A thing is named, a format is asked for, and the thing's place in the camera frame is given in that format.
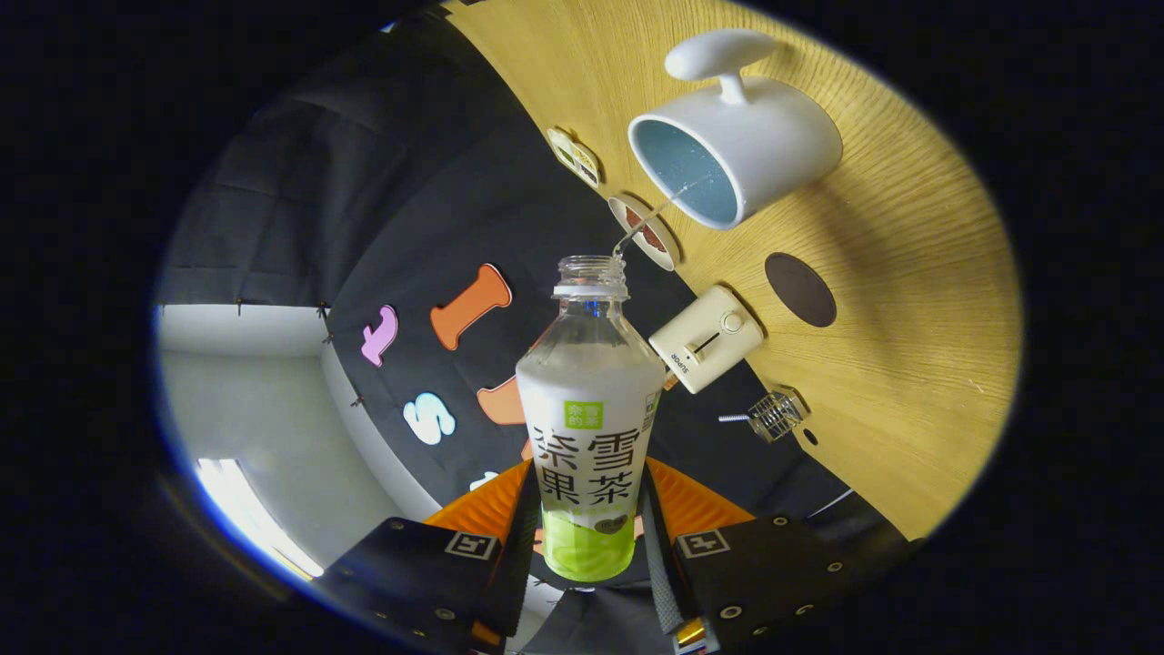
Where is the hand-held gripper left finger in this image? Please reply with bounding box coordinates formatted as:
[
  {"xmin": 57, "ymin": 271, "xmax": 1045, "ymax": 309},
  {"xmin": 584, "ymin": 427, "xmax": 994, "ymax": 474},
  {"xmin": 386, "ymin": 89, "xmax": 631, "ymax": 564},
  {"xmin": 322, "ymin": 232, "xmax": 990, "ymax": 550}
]
[{"xmin": 323, "ymin": 459, "xmax": 545, "ymax": 655}]

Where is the white cup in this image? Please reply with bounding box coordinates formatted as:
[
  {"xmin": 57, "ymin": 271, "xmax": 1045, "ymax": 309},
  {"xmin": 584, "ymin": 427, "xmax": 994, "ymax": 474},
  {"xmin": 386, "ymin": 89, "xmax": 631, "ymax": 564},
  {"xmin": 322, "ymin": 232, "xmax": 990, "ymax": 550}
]
[{"xmin": 627, "ymin": 29, "xmax": 844, "ymax": 230}]

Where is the round white plate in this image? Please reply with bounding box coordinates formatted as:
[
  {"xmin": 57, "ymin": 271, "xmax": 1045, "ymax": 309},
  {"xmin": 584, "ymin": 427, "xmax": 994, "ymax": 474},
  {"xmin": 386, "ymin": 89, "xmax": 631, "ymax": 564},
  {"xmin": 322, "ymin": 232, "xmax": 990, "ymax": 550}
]
[{"xmin": 607, "ymin": 192, "xmax": 682, "ymax": 272}]

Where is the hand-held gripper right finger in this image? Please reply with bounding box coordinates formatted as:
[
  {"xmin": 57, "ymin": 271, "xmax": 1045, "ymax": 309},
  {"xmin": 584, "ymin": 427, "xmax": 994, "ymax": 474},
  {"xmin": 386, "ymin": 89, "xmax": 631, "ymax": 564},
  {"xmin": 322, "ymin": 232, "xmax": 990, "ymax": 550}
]
[{"xmin": 639, "ymin": 458, "xmax": 869, "ymax": 655}]

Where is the wooden table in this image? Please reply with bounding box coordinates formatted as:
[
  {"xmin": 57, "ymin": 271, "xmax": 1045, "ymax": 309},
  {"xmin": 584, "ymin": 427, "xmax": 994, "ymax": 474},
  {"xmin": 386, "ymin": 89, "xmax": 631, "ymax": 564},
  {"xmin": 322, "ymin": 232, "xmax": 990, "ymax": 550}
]
[{"xmin": 446, "ymin": 0, "xmax": 1024, "ymax": 542}]

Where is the dark round coaster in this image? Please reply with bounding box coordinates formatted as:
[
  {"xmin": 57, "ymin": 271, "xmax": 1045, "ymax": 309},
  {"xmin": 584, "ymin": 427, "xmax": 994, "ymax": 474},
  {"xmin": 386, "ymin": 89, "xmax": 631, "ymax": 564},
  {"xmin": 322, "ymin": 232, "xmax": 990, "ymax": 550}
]
[{"xmin": 764, "ymin": 252, "xmax": 838, "ymax": 328}]

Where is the metal wire utensil holder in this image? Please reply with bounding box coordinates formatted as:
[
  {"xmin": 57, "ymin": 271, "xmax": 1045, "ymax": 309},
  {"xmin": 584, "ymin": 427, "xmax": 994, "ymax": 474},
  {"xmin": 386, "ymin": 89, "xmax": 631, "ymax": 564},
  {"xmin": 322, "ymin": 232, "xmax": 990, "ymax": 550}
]
[{"xmin": 748, "ymin": 389, "xmax": 808, "ymax": 444}]

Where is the white toaster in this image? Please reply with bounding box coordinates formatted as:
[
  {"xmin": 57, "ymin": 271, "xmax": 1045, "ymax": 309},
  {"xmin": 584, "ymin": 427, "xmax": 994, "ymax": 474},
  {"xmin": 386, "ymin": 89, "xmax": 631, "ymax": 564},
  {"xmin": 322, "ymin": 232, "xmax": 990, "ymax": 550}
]
[{"xmin": 647, "ymin": 285, "xmax": 766, "ymax": 395}]

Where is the juice bottle white green label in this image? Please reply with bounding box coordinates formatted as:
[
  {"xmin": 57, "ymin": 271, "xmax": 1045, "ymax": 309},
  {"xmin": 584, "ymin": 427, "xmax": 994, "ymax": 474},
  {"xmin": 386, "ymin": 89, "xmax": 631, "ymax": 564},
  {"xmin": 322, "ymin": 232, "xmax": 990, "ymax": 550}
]
[{"xmin": 515, "ymin": 256, "xmax": 667, "ymax": 583}]

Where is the white divided dish with beans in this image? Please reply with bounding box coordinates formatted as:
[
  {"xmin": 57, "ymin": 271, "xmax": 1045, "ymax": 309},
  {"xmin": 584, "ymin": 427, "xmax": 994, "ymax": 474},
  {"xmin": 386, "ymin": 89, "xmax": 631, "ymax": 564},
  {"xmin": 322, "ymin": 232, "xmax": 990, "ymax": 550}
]
[{"xmin": 546, "ymin": 126, "xmax": 603, "ymax": 190}]

